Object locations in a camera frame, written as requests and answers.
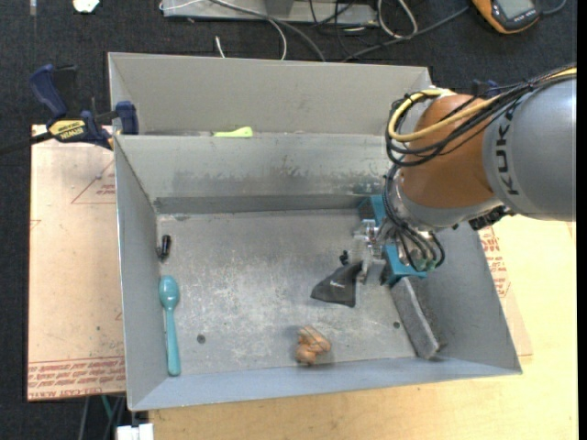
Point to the tan toy animal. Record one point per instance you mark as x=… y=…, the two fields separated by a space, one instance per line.
x=312 y=344

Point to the small black cylinder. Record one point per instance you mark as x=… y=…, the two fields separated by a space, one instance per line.
x=164 y=245

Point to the brown cardboard board red print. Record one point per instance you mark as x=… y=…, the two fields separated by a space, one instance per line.
x=69 y=268

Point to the blue plastic block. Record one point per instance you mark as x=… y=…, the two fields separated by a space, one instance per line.
x=400 y=264

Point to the grey flat block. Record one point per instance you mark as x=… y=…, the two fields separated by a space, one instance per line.
x=415 y=319

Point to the yellow-green flat piece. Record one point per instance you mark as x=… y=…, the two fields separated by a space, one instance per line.
x=235 y=132

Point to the black cloth pouch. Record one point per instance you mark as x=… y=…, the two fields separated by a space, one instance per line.
x=337 y=288

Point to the grey metal bin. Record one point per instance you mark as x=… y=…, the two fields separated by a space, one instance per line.
x=257 y=264

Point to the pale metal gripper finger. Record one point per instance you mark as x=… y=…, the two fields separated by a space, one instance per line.
x=377 y=274
x=365 y=271

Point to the teal plastic spoon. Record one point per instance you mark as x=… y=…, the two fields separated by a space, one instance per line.
x=170 y=319

